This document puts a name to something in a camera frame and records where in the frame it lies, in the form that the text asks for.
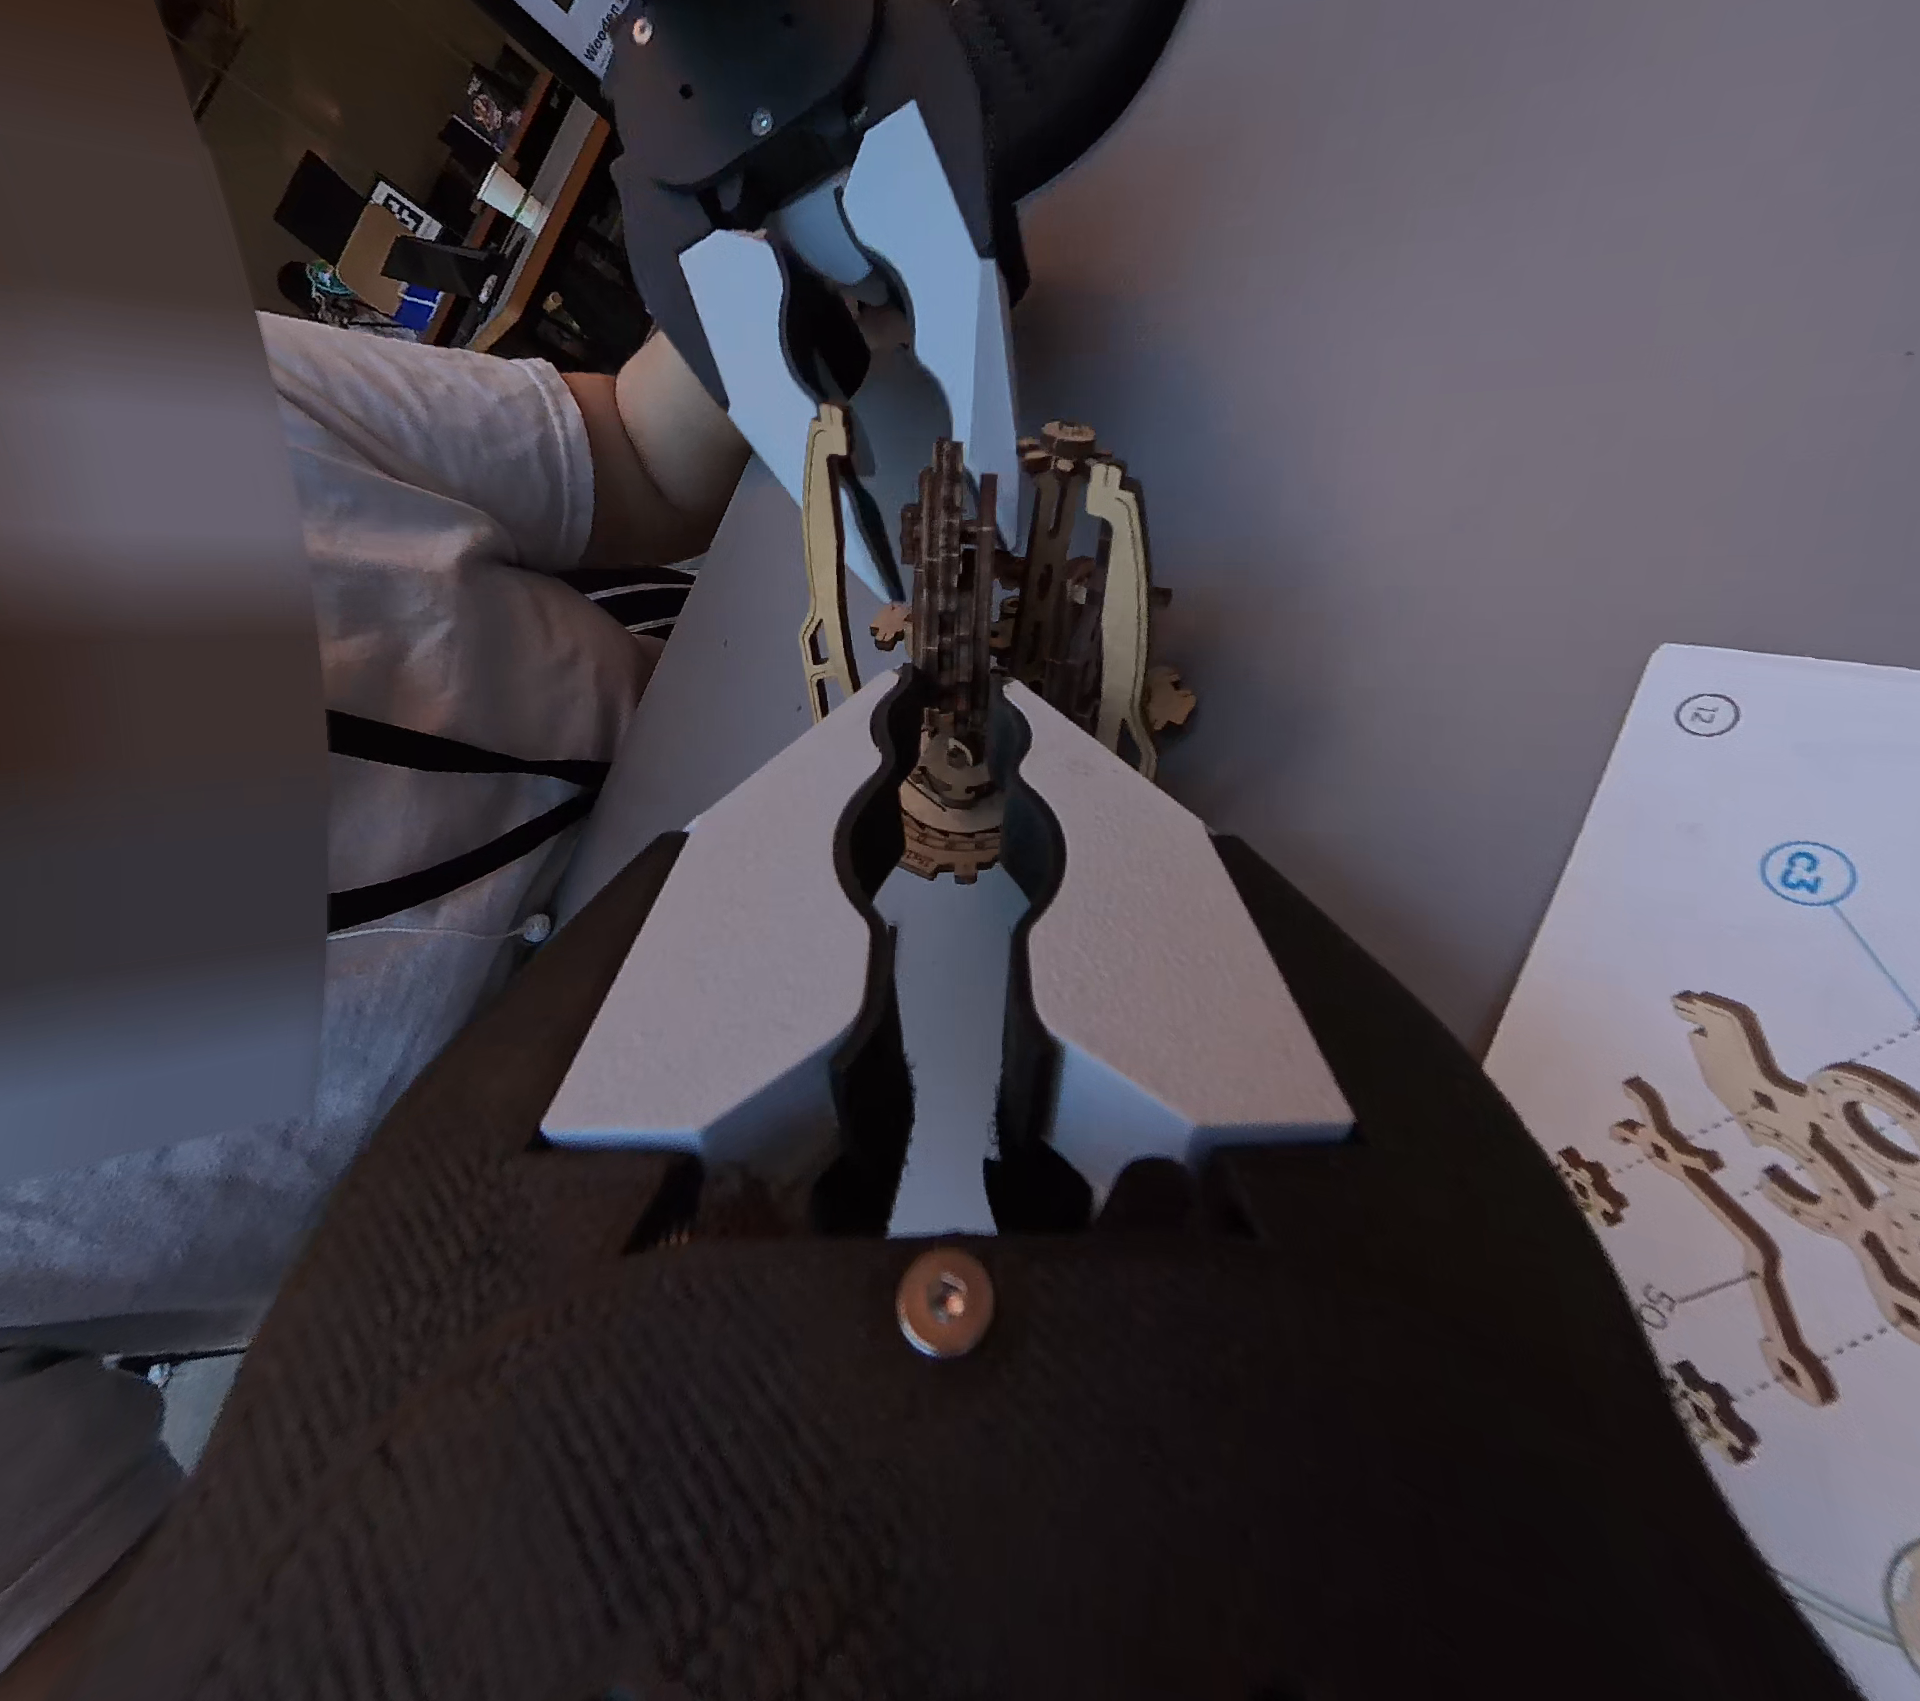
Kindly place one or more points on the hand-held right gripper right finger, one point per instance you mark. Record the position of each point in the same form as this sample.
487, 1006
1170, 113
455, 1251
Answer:
1184, 982

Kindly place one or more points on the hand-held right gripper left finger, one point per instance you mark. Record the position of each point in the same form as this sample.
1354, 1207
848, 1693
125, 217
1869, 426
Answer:
706, 982

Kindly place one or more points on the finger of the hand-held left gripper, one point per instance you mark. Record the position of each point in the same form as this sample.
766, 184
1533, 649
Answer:
943, 247
742, 351

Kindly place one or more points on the wooden gear assembly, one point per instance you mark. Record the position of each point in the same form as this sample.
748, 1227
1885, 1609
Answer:
954, 575

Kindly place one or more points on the wooden mechanical model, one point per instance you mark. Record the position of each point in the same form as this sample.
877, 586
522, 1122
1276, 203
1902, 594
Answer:
1117, 592

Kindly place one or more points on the person's left forearm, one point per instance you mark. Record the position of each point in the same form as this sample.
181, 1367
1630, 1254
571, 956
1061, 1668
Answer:
658, 456

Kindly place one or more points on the person's left hand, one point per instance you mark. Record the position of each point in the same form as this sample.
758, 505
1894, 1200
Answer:
888, 318

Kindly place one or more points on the black striped cloth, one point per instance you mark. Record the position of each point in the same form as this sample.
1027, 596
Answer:
637, 600

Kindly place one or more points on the small marker tag card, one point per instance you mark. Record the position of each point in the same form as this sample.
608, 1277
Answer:
405, 208

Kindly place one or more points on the person's grey pants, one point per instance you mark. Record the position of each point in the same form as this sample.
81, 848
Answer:
224, 1131

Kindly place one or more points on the assembly instruction booklet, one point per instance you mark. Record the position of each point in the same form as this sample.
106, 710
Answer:
1693, 982

